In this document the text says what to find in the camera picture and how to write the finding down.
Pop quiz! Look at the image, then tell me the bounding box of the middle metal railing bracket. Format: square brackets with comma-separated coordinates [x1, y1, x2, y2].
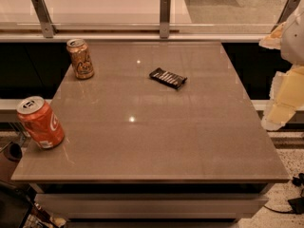
[160, 0, 171, 39]

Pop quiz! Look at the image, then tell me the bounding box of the right metal railing bracket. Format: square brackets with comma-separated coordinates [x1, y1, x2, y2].
[272, 0, 301, 30]

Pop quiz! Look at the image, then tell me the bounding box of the black rxbar chocolate bar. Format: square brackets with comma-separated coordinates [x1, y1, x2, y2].
[149, 67, 187, 89]

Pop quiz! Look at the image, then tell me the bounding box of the left metal railing bracket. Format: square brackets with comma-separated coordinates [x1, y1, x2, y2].
[31, 0, 56, 38]

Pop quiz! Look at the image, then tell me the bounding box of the white table drawer base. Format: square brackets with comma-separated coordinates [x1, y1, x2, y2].
[35, 193, 268, 219]

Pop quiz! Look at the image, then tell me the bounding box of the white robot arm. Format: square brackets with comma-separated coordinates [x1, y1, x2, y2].
[259, 5, 304, 131]

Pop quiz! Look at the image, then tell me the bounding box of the red cola can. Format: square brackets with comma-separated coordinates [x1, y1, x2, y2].
[16, 96, 65, 149]

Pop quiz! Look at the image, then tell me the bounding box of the dark brown bin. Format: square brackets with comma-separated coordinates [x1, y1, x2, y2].
[0, 142, 23, 183]

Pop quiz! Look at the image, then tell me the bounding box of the orange soda can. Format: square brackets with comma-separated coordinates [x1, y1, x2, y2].
[66, 39, 94, 80]

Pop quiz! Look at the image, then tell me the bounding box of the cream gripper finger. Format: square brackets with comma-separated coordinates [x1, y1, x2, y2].
[261, 65, 304, 131]
[259, 22, 285, 49]

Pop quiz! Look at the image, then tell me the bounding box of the black cable and plug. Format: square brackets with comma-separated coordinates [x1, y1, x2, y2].
[263, 172, 304, 215]

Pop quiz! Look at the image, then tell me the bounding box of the metal railing bracket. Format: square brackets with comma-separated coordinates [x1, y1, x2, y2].
[272, 0, 301, 30]
[31, 0, 56, 38]
[160, 0, 171, 39]

